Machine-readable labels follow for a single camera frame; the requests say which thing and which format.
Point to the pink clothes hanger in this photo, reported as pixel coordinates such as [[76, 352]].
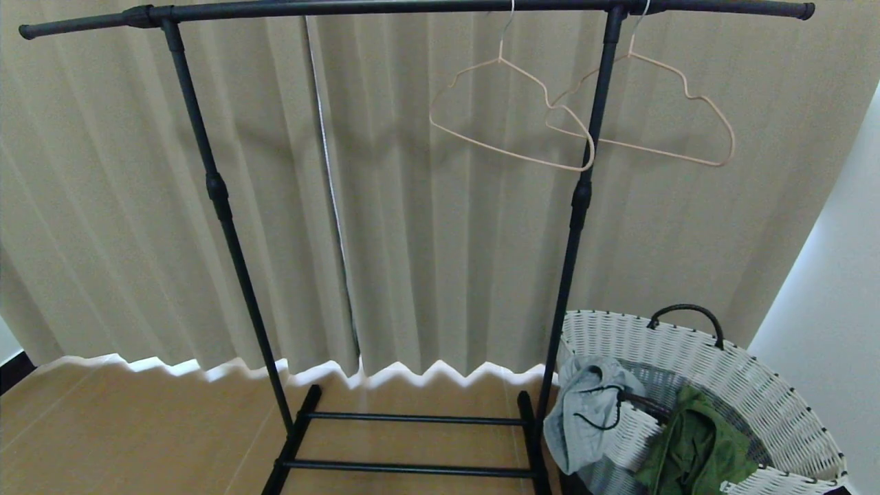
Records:
[[630, 53], [500, 59]]

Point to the black clothes rack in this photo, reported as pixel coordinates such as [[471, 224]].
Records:
[[217, 191]]

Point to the green printed t-shirt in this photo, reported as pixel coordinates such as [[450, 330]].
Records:
[[694, 454]]

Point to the white laundry basket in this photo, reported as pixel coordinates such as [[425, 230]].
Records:
[[742, 385]]

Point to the pale grey shorts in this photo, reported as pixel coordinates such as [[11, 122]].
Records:
[[584, 426]]

